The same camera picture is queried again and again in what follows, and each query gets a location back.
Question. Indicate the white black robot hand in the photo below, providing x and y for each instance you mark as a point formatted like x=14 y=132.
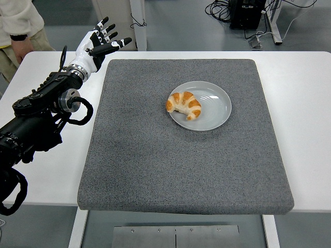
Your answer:
x=85 y=56

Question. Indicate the person's left hand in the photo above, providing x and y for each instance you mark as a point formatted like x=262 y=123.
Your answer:
x=22 y=50

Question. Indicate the golden brown croissant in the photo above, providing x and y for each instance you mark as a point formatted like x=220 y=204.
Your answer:
x=183 y=100

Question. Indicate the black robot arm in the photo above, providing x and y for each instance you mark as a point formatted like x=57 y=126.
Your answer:
x=36 y=99

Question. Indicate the round grey plate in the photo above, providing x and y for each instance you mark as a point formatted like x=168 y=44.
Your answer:
x=214 y=111

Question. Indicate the person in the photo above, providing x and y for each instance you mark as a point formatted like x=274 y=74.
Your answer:
x=15 y=18

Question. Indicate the beige cabinet panel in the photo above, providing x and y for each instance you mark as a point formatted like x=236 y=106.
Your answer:
x=121 y=13

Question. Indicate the grey fabric mat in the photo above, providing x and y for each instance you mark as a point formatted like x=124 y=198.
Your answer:
x=181 y=168

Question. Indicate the black computer tower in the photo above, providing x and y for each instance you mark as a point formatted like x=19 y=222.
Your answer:
x=245 y=15

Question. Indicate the grey floor socket box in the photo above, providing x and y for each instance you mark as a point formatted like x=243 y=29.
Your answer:
x=256 y=43

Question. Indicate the white table leg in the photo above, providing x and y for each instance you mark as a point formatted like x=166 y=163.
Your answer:
x=271 y=232
x=76 y=230

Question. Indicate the white desk leg with foot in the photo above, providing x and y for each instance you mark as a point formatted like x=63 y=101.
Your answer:
x=274 y=23

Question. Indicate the white square post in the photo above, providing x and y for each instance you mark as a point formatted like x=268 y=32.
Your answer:
x=139 y=36

